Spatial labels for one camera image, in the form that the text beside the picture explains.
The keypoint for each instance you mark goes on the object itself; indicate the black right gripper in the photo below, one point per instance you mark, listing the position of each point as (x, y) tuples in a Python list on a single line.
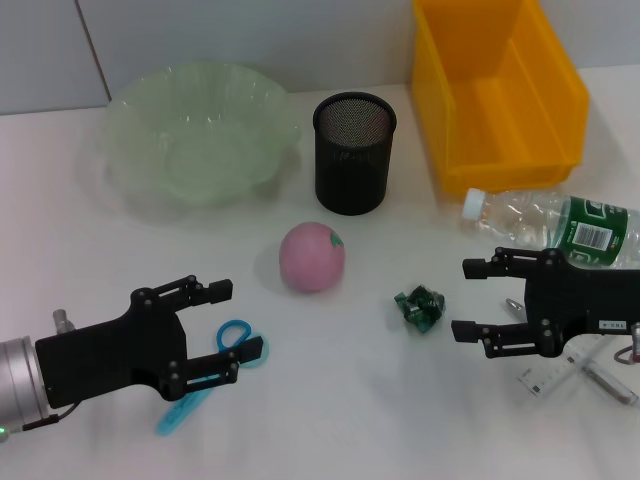
[(575, 300)]

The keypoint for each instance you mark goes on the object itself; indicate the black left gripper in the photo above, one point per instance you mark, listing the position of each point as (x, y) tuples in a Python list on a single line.
[(100, 355)]

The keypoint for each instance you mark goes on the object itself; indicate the clear green-label water bottle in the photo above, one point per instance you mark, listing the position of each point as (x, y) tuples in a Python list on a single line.
[(525, 217)]

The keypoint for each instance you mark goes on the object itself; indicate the blue plastic scissors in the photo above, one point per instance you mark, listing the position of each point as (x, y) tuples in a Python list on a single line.
[(175, 417)]

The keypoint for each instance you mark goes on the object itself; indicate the green plastic wrapper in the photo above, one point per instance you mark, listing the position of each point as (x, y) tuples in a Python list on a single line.
[(417, 307)]

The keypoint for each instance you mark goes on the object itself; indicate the pink peach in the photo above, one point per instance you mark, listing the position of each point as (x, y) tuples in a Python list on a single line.
[(310, 260)]

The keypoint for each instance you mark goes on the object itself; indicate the transparent plastic ruler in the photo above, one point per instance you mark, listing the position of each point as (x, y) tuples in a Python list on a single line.
[(550, 377)]

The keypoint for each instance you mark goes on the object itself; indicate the silver grey pen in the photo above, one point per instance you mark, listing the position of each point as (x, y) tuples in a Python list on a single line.
[(610, 385)]

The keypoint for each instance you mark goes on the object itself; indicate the pale green glass fruit plate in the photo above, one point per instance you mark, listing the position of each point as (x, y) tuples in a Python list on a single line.
[(200, 150)]

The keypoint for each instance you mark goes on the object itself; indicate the yellow plastic storage bin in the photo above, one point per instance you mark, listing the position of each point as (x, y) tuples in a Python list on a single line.
[(500, 115)]

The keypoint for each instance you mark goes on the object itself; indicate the black mesh cup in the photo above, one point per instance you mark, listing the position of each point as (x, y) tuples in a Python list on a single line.
[(350, 170)]

